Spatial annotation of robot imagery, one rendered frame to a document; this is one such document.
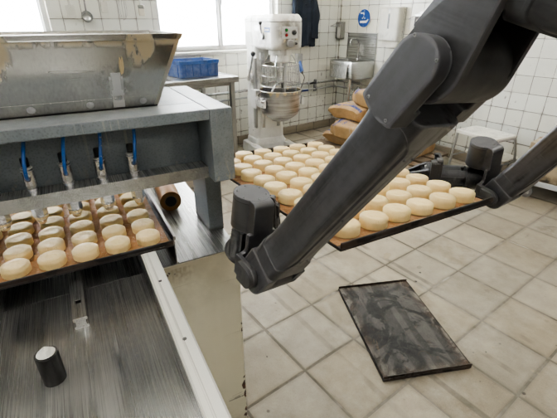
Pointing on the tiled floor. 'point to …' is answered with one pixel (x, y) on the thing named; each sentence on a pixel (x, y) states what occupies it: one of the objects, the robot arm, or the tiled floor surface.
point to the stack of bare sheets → (400, 331)
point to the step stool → (487, 136)
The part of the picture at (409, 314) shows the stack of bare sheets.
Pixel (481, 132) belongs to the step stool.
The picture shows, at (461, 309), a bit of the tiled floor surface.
